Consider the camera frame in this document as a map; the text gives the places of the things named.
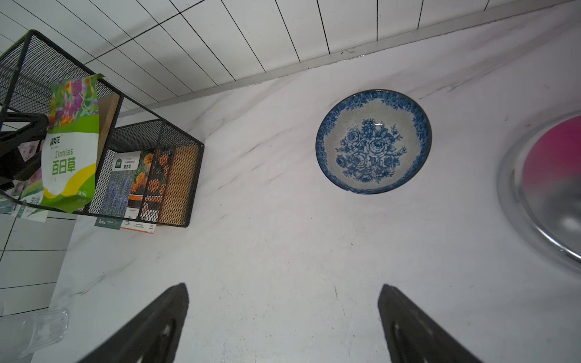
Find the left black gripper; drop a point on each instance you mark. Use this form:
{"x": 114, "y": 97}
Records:
{"x": 13, "y": 165}

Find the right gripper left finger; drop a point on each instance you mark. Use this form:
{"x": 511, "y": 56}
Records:
{"x": 152, "y": 335}

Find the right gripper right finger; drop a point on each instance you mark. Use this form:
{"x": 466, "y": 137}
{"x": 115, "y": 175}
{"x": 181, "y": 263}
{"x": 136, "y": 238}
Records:
{"x": 412, "y": 335}

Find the green zinnias seed bag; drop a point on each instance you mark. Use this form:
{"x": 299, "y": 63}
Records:
{"x": 69, "y": 153}

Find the colourful ranunculus seed bag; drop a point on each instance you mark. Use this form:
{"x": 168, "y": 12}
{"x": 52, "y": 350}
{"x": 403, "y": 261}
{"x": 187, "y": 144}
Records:
{"x": 29, "y": 191}

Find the lavender seed bag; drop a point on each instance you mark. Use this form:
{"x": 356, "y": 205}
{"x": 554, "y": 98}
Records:
{"x": 115, "y": 210}

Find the orange marigold seed bag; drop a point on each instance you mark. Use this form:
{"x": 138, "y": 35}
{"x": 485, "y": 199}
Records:
{"x": 148, "y": 190}

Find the clear drinking glass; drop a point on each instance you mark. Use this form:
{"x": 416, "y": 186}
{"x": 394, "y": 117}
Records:
{"x": 24, "y": 334}

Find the chrome pink cup rack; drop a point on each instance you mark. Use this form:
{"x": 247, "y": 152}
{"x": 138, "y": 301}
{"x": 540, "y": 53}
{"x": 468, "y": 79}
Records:
{"x": 538, "y": 185}

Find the blue white floral bowl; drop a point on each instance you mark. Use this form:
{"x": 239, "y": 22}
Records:
{"x": 373, "y": 142}

